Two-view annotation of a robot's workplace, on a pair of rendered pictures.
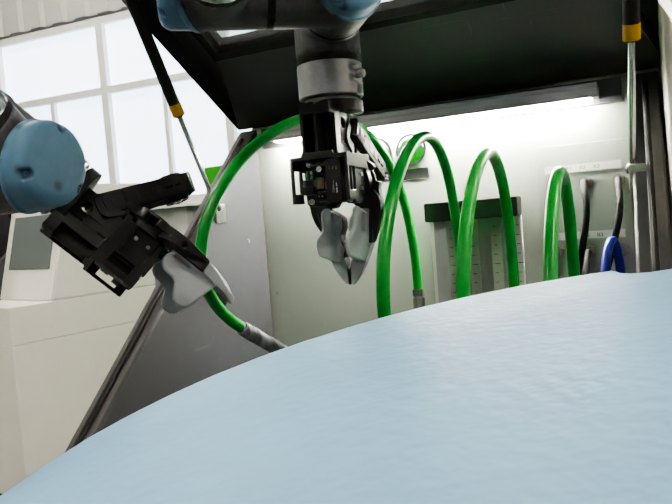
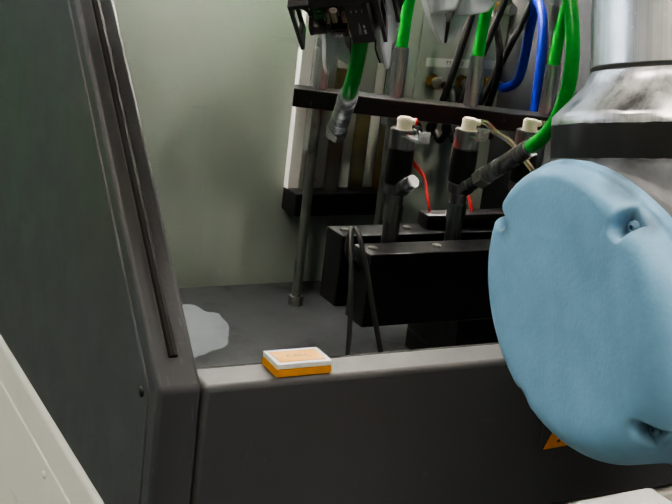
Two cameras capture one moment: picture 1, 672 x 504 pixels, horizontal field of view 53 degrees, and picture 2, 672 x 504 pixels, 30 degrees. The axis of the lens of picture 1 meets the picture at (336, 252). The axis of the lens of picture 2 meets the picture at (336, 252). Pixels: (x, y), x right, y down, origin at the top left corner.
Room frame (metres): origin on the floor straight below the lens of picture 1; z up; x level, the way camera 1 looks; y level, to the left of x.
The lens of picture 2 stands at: (0.14, 1.04, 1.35)
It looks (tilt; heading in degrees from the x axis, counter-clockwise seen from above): 17 degrees down; 306
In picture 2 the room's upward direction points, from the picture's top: 7 degrees clockwise
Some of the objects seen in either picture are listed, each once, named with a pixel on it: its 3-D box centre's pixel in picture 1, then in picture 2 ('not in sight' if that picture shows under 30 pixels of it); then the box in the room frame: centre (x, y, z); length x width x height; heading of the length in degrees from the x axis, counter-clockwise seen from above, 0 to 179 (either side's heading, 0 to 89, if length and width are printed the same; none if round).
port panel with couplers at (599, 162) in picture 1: (586, 248); (475, 2); (0.98, -0.37, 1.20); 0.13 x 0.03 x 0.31; 65
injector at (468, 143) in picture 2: not in sight; (459, 226); (0.80, -0.10, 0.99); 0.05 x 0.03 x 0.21; 155
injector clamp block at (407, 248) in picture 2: not in sight; (472, 297); (0.80, -0.15, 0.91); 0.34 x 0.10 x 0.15; 65
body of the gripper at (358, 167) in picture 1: (333, 155); not in sight; (0.78, -0.01, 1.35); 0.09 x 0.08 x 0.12; 155
